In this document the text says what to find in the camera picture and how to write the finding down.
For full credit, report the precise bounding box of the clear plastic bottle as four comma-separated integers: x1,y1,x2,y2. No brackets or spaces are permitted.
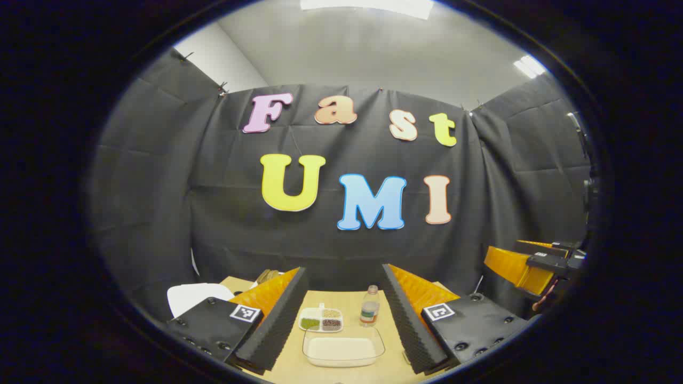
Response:
359,285,380,327

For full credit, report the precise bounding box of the clear container of rice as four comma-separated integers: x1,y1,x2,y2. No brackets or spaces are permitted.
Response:
303,325,386,368

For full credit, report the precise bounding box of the white rice cooker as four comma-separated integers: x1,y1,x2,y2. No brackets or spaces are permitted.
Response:
167,284,235,319

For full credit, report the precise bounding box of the black backdrop cloth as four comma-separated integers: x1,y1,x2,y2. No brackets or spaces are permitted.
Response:
88,47,593,321

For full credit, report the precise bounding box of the white divided dish of beans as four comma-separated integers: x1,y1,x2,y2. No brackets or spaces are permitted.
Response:
299,304,344,333

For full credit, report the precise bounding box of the small ceiling light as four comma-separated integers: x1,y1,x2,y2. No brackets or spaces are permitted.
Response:
513,55,546,79

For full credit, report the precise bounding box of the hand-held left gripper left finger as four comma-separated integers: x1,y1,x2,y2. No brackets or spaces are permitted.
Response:
166,267,309,374

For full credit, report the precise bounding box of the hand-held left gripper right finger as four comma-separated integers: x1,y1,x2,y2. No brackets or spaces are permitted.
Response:
381,263,529,375

